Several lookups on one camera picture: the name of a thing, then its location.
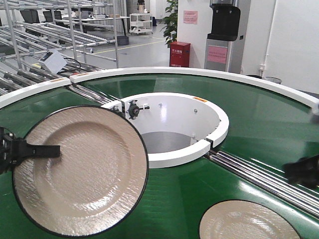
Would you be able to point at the black gripper body, image-right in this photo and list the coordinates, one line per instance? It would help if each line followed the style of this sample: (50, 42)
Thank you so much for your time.
(305, 171)

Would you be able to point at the black gripper body, image-left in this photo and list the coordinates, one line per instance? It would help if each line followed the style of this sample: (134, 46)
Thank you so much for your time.
(5, 150)

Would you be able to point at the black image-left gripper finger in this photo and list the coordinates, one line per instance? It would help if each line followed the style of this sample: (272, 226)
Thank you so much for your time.
(21, 150)

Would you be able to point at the beige plate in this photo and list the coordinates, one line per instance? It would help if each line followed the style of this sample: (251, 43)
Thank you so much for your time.
(94, 184)
(237, 219)

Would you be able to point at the white trolley shelf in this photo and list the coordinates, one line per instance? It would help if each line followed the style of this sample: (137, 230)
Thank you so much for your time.
(141, 23)

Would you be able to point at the steel conveyor rollers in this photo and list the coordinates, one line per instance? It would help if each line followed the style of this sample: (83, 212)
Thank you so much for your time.
(305, 199)

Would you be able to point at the green conveyor belt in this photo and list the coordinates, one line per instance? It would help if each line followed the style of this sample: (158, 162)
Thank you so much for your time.
(265, 127)

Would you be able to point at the white outer conveyor rim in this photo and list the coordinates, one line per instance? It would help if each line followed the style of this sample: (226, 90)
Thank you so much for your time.
(22, 93)

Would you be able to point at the grey control box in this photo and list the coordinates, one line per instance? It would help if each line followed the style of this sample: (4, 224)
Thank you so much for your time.
(52, 61)

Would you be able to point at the metal roller rack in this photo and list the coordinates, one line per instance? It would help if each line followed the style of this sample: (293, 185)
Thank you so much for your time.
(74, 28)

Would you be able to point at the black water dispenser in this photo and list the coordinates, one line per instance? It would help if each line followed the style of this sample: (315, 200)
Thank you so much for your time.
(224, 31)

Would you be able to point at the red fire extinguisher box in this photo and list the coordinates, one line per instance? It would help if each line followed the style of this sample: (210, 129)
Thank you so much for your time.
(179, 54)

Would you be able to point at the green potted plant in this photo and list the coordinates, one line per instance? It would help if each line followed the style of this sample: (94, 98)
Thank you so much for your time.
(170, 22)

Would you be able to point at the pink wall notice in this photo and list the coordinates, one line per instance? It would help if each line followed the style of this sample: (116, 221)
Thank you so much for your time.
(190, 16)

